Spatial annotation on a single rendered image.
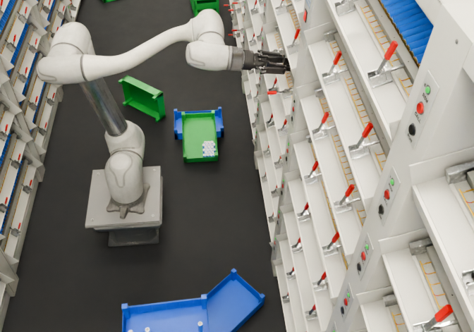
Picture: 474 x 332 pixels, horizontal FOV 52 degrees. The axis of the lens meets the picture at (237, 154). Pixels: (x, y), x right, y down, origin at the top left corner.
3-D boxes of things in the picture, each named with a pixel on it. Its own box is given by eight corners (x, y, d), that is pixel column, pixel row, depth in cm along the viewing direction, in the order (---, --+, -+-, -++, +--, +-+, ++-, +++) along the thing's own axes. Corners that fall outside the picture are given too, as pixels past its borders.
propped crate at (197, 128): (218, 161, 285) (218, 155, 278) (183, 163, 283) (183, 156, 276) (214, 116, 298) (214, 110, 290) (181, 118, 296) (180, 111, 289)
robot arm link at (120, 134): (116, 175, 238) (121, 142, 253) (147, 169, 236) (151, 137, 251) (38, 48, 182) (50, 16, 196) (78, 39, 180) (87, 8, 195)
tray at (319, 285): (326, 344, 143) (315, 326, 134) (290, 188, 185) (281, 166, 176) (393, 328, 140) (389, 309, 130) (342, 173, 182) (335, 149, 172)
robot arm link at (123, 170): (107, 204, 226) (98, 175, 209) (112, 175, 238) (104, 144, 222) (142, 204, 226) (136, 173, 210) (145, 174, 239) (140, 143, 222)
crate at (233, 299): (217, 349, 207) (216, 342, 202) (186, 318, 217) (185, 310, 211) (264, 304, 222) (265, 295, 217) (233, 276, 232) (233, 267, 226)
